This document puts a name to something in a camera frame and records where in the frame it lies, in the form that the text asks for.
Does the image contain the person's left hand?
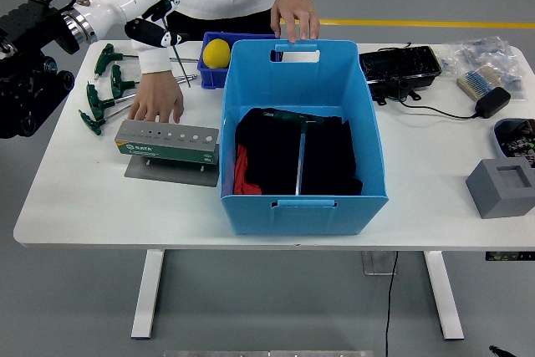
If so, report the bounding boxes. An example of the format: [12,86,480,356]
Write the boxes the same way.
[270,0,321,44]

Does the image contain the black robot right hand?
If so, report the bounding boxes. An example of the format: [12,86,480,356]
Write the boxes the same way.
[488,344,520,357]

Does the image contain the person's right hand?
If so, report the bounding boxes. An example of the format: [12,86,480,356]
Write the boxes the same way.
[127,70,185,125]

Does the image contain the small green T-handle wrench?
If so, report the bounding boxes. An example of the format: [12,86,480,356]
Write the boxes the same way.
[152,0,192,89]

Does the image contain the green silver wrench stand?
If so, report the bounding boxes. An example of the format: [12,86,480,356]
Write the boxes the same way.
[115,119,222,188]

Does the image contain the large green T-handle wrench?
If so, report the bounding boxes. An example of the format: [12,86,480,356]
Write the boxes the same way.
[262,109,326,197]

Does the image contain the large blue plastic box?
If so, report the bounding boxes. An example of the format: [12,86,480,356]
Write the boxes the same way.
[219,38,390,237]

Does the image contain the black box with mounting tabs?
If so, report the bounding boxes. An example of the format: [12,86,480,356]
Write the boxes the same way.
[370,79,424,106]

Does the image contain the small dark blue bin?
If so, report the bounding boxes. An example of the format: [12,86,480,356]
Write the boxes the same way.
[196,31,278,90]

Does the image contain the yellow ball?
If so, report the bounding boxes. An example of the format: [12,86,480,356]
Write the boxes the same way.
[202,38,232,69]

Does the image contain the white table leg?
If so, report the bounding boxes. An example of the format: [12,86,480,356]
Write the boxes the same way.
[423,250,465,341]
[130,249,166,339]

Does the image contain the black table control panel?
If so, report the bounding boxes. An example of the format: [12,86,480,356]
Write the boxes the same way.
[485,251,535,263]

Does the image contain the red cloth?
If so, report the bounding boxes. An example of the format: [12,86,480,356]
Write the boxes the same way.
[232,144,263,196]

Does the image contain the black gridded plastic tray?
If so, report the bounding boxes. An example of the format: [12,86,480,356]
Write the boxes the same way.
[359,45,443,91]

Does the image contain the black cloth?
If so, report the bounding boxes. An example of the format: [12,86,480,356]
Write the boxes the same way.
[233,108,364,197]

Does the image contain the grey block with recess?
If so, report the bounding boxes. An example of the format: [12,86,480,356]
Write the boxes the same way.
[465,158,535,220]

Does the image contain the clear plastic parts bag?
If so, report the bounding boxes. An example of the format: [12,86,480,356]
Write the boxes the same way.
[438,37,528,103]

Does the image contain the blue resistor strip bundle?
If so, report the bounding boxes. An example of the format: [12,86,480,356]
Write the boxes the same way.
[456,66,503,101]

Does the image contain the light blue parts tray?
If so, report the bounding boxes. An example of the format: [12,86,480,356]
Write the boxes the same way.
[492,118,535,161]

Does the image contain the dark electronic parts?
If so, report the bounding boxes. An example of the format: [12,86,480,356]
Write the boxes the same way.
[497,120,535,162]

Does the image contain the black power adapter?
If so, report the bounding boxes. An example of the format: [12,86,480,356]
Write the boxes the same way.
[471,87,512,120]

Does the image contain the long green T-handle wrench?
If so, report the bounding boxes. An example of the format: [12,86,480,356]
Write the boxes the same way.
[94,43,200,80]

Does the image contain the black floor cable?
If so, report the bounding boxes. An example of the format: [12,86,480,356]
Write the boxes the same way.
[384,251,400,357]

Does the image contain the grey bracket under table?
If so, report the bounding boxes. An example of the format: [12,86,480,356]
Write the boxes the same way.
[361,251,397,277]

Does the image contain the black adapter cable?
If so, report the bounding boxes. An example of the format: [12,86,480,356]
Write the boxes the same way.
[378,42,477,120]

